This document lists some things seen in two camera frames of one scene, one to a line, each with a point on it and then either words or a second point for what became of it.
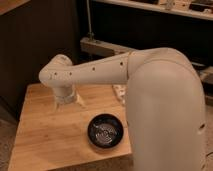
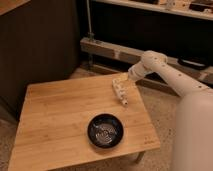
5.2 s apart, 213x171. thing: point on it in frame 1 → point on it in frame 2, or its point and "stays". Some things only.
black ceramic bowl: [105, 130] stays
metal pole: [90, 34] stays
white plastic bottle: [120, 92] stays
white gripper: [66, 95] → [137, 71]
